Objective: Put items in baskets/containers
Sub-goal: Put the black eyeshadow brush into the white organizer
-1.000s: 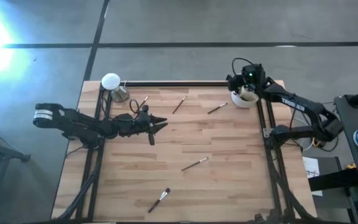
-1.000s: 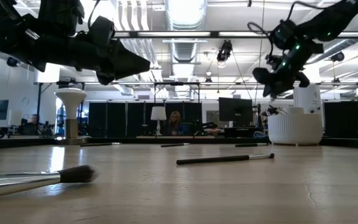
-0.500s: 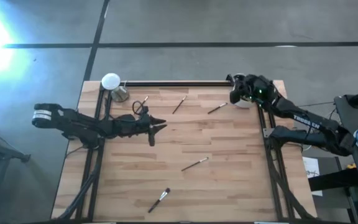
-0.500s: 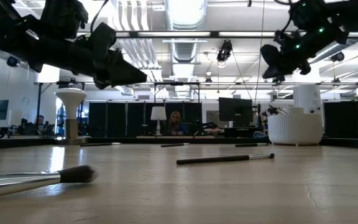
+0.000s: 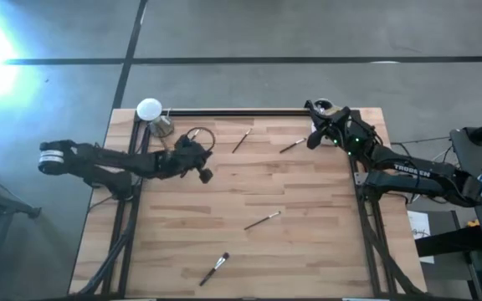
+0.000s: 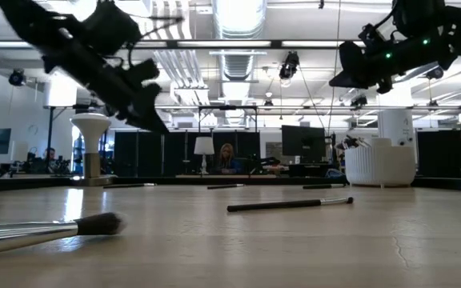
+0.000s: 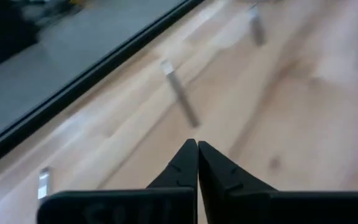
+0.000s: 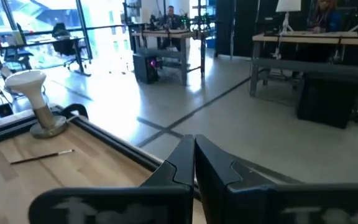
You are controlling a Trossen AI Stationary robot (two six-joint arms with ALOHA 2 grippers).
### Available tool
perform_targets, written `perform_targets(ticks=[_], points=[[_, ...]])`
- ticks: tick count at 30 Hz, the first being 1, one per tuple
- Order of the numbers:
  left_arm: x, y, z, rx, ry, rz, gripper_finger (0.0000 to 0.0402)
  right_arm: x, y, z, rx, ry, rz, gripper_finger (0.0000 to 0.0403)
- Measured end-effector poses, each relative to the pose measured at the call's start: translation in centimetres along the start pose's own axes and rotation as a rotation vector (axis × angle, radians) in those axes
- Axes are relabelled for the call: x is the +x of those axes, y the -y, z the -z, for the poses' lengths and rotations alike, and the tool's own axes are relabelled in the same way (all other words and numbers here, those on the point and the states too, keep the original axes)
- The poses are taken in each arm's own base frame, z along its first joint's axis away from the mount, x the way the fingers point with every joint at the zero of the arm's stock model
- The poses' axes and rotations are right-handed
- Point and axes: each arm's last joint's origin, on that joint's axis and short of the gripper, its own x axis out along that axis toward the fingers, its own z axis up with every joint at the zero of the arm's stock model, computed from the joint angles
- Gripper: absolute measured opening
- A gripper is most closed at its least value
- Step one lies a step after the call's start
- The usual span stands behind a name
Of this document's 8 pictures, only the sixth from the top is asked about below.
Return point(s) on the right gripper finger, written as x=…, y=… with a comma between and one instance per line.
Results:
x=362, y=72
x=374, y=82

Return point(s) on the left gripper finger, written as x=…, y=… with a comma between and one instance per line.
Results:
x=146, y=122
x=148, y=102

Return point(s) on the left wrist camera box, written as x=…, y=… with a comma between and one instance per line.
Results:
x=144, y=72

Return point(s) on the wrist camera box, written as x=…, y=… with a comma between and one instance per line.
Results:
x=354, y=54
x=144, y=72

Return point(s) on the black computer monitor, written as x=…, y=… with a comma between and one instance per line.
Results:
x=303, y=140

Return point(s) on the black overhead frame beam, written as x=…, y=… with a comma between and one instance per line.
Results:
x=275, y=44

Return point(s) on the white ribbed round organizer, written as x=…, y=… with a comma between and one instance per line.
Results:
x=378, y=168

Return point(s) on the black ceiling spotlight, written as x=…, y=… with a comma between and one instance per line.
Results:
x=358, y=101
x=289, y=66
x=17, y=77
x=434, y=73

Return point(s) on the person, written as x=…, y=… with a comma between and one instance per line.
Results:
x=227, y=160
x=49, y=156

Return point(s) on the black horizontal truss bar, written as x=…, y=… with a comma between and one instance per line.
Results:
x=294, y=107

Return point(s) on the black aluminium table frame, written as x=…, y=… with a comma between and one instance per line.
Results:
x=34, y=183

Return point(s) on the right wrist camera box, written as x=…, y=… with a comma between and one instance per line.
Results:
x=354, y=54

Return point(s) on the white cylindrical appliance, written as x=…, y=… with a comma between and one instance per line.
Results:
x=396, y=124

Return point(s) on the black partition panels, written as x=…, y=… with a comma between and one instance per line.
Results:
x=438, y=154
x=174, y=152

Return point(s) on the white mushroom table lamp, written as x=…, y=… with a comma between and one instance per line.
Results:
x=91, y=128

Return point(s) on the white-shade table lamp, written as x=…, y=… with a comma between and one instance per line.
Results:
x=203, y=145

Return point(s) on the silver ventilation duct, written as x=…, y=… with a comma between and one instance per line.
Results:
x=238, y=64

